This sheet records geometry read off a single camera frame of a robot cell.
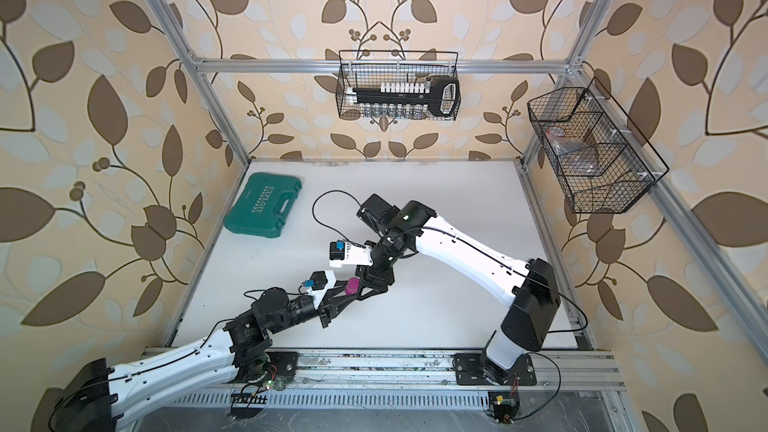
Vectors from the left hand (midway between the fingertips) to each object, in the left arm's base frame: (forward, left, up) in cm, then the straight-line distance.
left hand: (350, 285), depth 72 cm
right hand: (0, -3, +2) cm, 4 cm away
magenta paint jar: (-1, -1, +2) cm, 3 cm away
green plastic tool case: (+32, +35, -12) cm, 49 cm away
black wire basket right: (+21, -66, +17) cm, 72 cm away
